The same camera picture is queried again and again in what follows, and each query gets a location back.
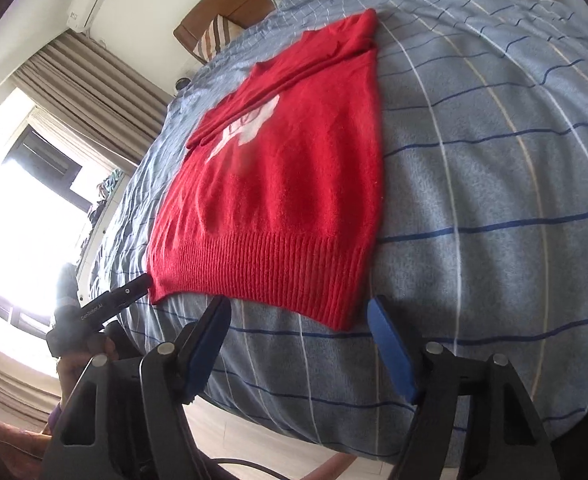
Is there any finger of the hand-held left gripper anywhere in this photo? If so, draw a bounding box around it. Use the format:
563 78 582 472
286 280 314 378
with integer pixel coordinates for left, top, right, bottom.
76 273 153 333

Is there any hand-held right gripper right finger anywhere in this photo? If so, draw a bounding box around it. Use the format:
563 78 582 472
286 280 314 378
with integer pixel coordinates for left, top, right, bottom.
366 296 560 480

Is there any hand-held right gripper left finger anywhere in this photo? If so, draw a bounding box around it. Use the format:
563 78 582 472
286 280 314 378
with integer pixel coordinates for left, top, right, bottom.
41 294 232 480

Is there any red sweater with white animal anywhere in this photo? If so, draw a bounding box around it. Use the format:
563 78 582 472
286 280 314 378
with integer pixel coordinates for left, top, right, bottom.
146 8 386 332

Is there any pile of clothes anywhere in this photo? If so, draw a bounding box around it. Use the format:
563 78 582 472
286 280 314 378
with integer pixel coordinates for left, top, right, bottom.
86 169 127 221

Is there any person's left hand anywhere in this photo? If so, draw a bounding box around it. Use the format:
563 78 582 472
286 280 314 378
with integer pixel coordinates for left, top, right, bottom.
56 335 120 408

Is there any beige curtain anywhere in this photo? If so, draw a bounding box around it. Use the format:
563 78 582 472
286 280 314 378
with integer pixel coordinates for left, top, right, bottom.
11 30 172 166
0 345 60 426

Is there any window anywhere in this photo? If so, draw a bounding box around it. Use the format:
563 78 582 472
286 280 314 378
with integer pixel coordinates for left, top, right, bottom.
0 87 140 341

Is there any bed with blue checked sheet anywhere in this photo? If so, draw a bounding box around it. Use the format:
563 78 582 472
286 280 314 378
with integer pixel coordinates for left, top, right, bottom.
76 0 588 468

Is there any striped pillow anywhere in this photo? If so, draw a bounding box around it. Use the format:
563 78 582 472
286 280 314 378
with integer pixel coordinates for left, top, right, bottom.
199 15 241 58

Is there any wooden headboard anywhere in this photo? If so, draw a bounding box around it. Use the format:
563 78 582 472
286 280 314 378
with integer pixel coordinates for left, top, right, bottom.
173 0 280 65

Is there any black cable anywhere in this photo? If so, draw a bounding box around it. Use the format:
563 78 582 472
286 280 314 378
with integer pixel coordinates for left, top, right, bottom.
209 457 300 480

